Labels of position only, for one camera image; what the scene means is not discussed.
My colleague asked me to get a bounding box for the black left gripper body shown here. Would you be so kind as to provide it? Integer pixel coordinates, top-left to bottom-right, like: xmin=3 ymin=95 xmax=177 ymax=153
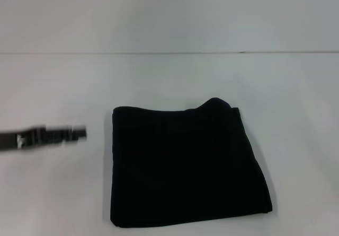
xmin=0 ymin=125 xmax=66 ymax=153

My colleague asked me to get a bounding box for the black t-shirt with white print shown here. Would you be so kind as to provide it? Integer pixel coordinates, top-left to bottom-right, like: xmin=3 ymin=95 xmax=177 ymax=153
xmin=110 ymin=97 xmax=274 ymax=220

